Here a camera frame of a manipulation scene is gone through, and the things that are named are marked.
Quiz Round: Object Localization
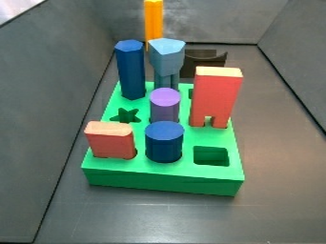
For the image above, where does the short red rounded block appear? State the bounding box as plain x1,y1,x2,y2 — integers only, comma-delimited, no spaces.
84,121,136,159

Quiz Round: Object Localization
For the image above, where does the green shape sorter board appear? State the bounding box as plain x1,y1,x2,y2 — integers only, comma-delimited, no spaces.
82,84,245,196

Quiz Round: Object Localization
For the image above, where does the purple cylinder block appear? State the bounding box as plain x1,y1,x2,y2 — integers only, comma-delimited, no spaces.
150,88,180,122

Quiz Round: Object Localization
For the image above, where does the orange star prism block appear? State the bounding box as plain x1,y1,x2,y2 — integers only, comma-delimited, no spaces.
144,0,163,45

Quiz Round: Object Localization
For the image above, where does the black curved block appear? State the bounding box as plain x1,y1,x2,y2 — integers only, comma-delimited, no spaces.
179,50,229,78

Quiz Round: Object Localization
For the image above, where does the tall red arch block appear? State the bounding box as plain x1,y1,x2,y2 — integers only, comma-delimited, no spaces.
190,66,243,129

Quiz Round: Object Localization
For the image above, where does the dark blue hexagonal prism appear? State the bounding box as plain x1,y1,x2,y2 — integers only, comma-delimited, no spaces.
115,39,146,100

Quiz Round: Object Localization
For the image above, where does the dark blue cylinder block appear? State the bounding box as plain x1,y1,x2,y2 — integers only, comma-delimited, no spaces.
146,121,184,163

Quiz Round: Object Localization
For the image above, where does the light blue pentagon block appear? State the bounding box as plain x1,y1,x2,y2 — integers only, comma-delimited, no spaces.
150,38,186,90

